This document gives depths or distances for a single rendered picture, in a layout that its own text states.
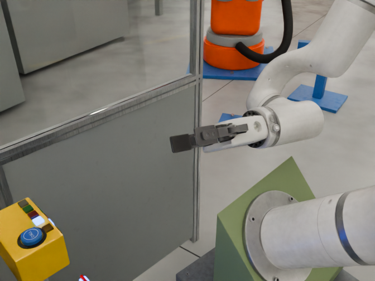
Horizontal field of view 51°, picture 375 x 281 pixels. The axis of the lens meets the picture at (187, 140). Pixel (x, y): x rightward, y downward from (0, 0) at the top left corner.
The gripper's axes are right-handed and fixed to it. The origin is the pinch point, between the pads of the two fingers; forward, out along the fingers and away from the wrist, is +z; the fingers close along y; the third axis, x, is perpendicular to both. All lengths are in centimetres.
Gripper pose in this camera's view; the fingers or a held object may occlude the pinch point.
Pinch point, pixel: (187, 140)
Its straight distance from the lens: 69.8
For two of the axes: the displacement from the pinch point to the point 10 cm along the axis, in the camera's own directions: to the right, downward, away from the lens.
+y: -4.8, 1.5, 8.7
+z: -8.6, 1.5, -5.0
